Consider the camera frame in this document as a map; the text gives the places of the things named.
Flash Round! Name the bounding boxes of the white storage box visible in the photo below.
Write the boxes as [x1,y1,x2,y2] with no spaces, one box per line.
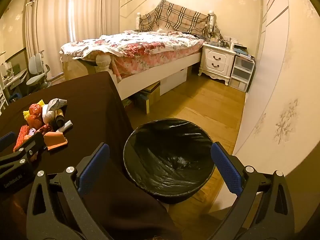
[159,66,188,96]

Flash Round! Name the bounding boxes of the yellow plastic bag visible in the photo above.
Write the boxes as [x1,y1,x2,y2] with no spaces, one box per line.
[22,99,47,119]

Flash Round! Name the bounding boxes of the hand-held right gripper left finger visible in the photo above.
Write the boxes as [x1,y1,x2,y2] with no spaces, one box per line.
[26,142,115,240]

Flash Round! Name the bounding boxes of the orange pouch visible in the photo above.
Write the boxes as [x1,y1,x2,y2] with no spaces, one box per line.
[44,131,69,151]

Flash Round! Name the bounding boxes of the white nightstand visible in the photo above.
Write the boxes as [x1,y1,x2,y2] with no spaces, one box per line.
[199,42,237,86]

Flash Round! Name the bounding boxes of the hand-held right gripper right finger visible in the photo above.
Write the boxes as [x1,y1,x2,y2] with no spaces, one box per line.
[211,142,295,240]

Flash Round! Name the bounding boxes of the red plastic bag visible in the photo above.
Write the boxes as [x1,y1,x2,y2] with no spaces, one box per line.
[27,104,43,129]

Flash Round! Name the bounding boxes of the white bookshelf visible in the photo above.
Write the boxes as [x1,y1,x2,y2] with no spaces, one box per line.
[0,52,10,112]

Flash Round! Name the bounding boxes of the red foam net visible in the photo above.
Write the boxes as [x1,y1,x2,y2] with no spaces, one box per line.
[13,125,28,153]

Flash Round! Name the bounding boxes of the plastic drawer unit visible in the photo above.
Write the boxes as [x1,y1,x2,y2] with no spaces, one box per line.
[229,54,256,92]

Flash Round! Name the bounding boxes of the study desk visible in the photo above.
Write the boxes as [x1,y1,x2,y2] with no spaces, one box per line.
[0,67,28,105]

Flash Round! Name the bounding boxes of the white squeezed tube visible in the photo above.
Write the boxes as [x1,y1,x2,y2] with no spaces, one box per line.
[55,120,73,133]

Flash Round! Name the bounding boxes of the white patterned wardrobe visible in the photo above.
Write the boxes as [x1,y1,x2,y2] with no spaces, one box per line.
[232,0,320,180]

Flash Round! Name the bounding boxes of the plaid blanket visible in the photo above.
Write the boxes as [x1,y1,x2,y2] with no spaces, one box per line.
[139,0,210,33]

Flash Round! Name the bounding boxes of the beige labelled bottle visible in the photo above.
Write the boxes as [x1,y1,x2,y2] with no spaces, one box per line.
[54,108,66,127]

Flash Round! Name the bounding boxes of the floral duvet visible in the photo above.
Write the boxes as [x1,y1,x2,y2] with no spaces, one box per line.
[59,30,204,61]

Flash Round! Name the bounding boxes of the white crumpled bag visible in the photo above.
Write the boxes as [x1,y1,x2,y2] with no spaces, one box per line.
[42,98,68,123]

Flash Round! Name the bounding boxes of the beige curtains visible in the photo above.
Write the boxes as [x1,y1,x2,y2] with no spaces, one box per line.
[24,0,121,80]

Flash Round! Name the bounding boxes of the black lined trash bin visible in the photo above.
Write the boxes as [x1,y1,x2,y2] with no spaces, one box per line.
[123,119,217,204]

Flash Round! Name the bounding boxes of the grey office chair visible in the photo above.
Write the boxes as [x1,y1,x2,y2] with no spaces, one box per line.
[26,53,52,87]

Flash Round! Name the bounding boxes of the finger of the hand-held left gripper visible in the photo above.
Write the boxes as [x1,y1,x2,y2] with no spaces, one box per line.
[12,132,45,164]
[0,132,16,153]

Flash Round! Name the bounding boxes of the white bed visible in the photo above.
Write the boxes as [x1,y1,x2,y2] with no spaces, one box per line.
[60,10,218,101]

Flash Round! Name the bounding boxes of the cardboard box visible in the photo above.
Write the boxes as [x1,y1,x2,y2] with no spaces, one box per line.
[134,81,161,115]

